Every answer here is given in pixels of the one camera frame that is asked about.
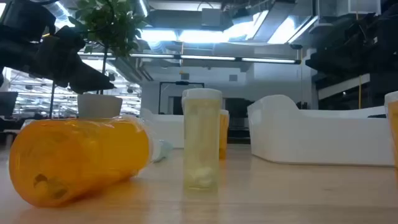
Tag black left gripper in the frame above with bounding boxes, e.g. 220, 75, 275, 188
29, 25, 116, 95

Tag tall white plastic bin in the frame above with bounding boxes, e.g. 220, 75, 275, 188
247, 95, 396, 167

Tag white plant pot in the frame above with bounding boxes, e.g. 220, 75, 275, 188
76, 93, 124, 119

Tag wide pale yellow pill bottle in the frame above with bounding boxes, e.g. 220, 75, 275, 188
182, 88, 223, 192

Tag black monitor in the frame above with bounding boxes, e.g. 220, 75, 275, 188
0, 91, 19, 118

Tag orange pill bottle plain cap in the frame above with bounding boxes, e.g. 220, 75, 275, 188
219, 109, 230, 160
384, 90, 398, 170

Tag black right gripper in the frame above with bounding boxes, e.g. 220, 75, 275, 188
305, 18, 374, 77

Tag green leafy plant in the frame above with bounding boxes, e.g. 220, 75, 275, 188
67, 0, 149, 96

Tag linear ceiling light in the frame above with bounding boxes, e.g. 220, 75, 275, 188
129, 53, 302, 65

